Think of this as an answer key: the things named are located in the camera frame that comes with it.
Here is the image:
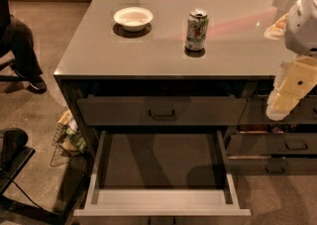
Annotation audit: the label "black equipment base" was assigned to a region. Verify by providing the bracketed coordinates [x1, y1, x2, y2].
[1, 128, 89, 225]

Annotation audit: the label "right middle drawer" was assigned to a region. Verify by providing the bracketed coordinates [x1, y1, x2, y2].
[227, 133, 317, 156]

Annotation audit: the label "wire basket with snacks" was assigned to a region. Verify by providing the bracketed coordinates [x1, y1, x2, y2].
[51, 109, 87, 167]

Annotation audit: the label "black top drawer handle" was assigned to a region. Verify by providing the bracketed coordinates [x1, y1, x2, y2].
[148, 110, 176, 121]

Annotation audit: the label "grey kitchen counter cabinet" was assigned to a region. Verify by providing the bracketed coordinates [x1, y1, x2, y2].
[53, 0, 317, 177]

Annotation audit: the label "right top drawer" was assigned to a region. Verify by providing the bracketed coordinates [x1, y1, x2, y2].
[239, 96, 317, 125]

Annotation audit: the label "grey drawer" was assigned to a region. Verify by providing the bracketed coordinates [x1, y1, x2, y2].
[77, 96, 247, 126]
[74, 132, 251, 225]

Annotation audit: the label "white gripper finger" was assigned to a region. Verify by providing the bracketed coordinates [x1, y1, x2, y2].
[265, 90, 291, 121]

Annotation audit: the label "grey top drawer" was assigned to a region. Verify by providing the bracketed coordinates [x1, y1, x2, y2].
[77, 96, 247, 126]

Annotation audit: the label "white paper bowl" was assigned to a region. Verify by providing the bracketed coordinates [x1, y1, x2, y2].
[114, 7, 154, 32]

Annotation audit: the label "person's leg dark trousers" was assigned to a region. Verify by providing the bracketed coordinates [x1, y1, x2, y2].
[6, 15, 47, 93]

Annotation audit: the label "right bottom drawer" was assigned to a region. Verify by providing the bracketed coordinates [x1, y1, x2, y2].
[229, 157, 317, 175]

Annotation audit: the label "green white soda can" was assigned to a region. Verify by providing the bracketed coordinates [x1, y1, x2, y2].
[185, 8, 209, 52]

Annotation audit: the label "black cable on floor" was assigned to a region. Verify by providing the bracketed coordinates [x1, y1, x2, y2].
[9, 177, 63, 215]

